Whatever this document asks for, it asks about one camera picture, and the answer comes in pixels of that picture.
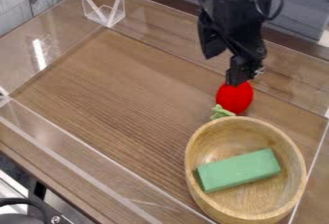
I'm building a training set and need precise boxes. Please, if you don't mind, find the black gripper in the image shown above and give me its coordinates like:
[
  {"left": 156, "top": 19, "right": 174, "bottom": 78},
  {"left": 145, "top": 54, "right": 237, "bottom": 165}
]
[{"left": 198, "top": 0, "right": 269, "bottom": 87}]

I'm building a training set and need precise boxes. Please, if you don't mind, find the clear acrylic corner bracket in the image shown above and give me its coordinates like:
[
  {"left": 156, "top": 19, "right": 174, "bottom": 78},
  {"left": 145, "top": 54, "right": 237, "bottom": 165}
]
[{"left": 82, "top": 0, "right": 126, "bottom": 28}]

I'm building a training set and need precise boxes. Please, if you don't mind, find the red toy strawberry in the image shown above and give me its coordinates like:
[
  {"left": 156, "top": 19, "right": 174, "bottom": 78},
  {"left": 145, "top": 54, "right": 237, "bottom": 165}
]
[{"left": 210, "top": 82, "right": 255, "bottom": 120}]

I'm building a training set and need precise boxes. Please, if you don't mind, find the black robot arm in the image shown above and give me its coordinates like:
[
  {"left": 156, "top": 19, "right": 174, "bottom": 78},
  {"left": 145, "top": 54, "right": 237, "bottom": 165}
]
[{"left": 198, "top": 0, "right": 272, "bottom": 87}]

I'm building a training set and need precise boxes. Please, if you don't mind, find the green rectangular block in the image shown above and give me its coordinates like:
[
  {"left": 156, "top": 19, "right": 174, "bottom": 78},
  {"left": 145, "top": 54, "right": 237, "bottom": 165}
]
[{"left": 196, "top": 148, "right": 281, "bottom": 193}]

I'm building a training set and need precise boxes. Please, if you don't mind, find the brown wooden bowl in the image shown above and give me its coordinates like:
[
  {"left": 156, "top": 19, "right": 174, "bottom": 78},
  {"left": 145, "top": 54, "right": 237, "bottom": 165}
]
[{"left": 184, "top": 116, "right": 307, "bottom": 224}]

